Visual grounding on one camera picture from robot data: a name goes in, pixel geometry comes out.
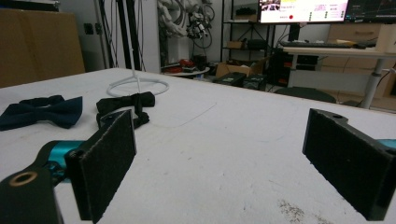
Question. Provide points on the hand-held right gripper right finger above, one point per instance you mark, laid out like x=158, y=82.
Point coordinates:
x=348, y=161

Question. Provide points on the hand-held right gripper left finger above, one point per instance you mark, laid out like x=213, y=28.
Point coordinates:
x=102, y=165

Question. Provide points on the black bow tie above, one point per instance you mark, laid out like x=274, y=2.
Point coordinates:
x=124, y=101

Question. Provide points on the navy blue bow tie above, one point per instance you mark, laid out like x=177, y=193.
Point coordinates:
x=62, y=113

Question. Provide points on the black round stool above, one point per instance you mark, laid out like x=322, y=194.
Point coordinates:
x=305, y=94

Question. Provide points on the white office desk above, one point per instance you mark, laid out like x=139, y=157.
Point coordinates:
x=330, y=52

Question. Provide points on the white foam mat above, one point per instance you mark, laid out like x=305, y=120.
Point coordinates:
x=218, y=140

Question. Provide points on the black keyboard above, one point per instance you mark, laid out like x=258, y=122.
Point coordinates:
x=314, y=44

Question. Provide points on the round white side table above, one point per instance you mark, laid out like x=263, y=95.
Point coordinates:
x=190, y=73

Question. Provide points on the wooden drawer cabinet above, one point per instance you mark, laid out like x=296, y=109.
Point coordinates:
x=351, y=32

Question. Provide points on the large brown cardboard panel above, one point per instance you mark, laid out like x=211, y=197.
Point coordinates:
x=37, y=46

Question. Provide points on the open cardboard box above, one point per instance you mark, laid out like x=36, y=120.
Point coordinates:
x=236, y=68

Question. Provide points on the dark computer monitor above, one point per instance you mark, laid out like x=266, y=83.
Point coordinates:
x=373, y=9

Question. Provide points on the lit computer monitor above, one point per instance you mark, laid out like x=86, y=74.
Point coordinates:
x=302, y=11

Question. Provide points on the black metal shelf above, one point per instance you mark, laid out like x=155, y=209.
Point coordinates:
x=232, y=22

